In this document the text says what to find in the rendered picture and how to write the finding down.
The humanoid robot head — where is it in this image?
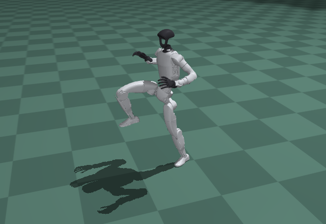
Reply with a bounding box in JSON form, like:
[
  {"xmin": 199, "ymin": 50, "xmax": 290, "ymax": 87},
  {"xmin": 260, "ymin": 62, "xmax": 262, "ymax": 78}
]
[{"xmin": 157, "ymin": 29, "xmax": 175, "ymax": 53}]

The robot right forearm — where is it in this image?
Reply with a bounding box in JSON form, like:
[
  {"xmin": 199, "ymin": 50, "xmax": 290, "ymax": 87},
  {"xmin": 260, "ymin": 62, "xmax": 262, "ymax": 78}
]
[{"xmin": 146, "ymin": 58, "xmax": 157, "ymax": 64}]

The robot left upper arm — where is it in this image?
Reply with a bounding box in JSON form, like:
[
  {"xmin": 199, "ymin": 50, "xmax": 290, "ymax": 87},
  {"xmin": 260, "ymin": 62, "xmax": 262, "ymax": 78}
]
[{"xmin": 171, "ymin": 54, "xmax": 195, "ymax": 75}]

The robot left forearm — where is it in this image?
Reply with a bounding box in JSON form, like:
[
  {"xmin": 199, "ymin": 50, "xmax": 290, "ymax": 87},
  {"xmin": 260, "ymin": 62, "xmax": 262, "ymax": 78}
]
[{"xmin": 175, "ymin": 72, "xmax": 197, "ymax": 88}]

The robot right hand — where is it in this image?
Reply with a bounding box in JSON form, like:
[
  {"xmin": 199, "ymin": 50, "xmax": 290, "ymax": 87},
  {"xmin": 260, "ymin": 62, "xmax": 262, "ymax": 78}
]
[{"xmin": 132, "ymin": 51, "xmax": 153, "ymax": 62}]

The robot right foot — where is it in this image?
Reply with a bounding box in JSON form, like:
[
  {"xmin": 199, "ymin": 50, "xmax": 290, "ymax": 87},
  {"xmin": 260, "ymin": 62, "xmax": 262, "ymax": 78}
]
[{"xmin": 119, "ymin": 116, "xmax": 140, "ymax": 127}]

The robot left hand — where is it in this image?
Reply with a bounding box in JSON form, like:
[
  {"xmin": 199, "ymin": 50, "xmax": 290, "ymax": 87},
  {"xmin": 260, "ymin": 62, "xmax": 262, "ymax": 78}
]
[{"xmin": 158, "ymin": 76, "xmax": 177, "ymax": 89}]

